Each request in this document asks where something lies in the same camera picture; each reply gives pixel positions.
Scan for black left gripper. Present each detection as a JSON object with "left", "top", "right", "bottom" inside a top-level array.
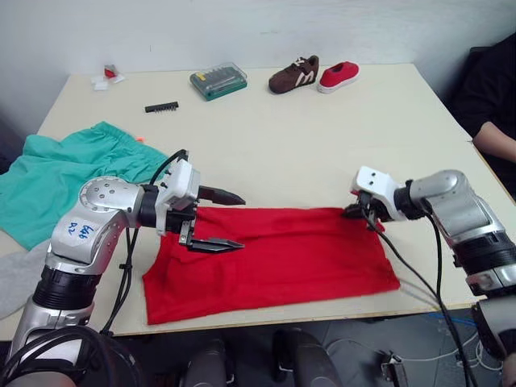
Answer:
[{"left": 164, "top": 185, "right": 248, "bottom": 254}]

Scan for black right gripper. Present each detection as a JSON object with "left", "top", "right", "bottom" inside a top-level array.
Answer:
[{"left": 342, "top": 192, "right": 385, "bottom": 234}]

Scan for red t-shirt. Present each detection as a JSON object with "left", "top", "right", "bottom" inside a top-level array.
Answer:
[{"left": 141, "top": 205, "right": 402, "bottom": 327}]

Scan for green shorts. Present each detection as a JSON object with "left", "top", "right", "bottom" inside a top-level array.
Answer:
[{"left": 0, "top": 120, "right": 170, "bottom": 251}]

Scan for person in black shirt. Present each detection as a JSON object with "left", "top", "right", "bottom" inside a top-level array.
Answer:
[{"left": 446, "top": 32, "right": 516, "bottom": 202}]

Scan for black comb-shaped strip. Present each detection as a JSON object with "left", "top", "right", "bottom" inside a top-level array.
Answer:
[{"left": 144, "top": 101, "right": 181, "bottom": 114}]

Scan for red slip-on shoe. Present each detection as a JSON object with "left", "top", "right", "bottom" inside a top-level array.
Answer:
[{"left": 316, "top": 60, "right": 361, "bottom": 95}]

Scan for green screwdriver bit case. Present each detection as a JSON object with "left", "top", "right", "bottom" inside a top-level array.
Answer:
[{"left": 189, "top": 60, "right": 248, "bottom": 102}]

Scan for dark rounded shape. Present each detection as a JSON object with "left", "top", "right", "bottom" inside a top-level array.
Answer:
[
  {"left": 187, "top": 338, "right": 237, "bottom": 387},
  {"left": 272, "top": 326, "right": 338, "bottom": 387}
]

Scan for brown sneaker with white stripes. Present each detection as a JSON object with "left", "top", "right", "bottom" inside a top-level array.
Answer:
[{"left": 268, "top": 54, "right": 322, "bottom": 95}]

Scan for small white plastic piece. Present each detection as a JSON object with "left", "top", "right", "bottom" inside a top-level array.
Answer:
[{"left": 90, "top": 74, "right": 126, "bottom": 92}]

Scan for grey sock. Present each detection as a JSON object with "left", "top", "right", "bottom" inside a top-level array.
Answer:
[{"left": 0, "top": 240, "right": 52, "bottom": 320}]

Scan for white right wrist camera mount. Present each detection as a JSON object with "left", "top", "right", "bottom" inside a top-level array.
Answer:
[{"left": 349, "top": 165, "right": 404, "bottom": 222}]

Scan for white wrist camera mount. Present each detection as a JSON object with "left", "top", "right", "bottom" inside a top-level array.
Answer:
[
  {"left": 155, "top": 159, "right": 202, "bottom": 237},
  {"left": 349, "top": 165, "right": 404, "bottom": 222}
]

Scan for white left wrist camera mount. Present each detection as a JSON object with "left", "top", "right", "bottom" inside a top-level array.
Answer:
[{"left": 155, "top": 159, "right": 202, "bottom": 237}]

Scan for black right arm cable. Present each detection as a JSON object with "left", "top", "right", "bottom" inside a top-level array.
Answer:
[{"left": 362, "top": 197, "right": 481, "bottom": 387}]

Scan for blue floor cable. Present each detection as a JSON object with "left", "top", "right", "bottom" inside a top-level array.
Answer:
[{"left": 421, "top": 313, "right": 479, "bottom": 328}]

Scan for metal bracket on floor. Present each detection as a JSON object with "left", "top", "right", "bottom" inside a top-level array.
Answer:
[{"left": 380, "top": 352, "right": 406, "bottom": 387}]

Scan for white floor cable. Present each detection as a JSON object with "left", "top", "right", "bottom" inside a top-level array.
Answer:
[{"left": 325, "top": 332, "right": 507, "bottom": 374}]

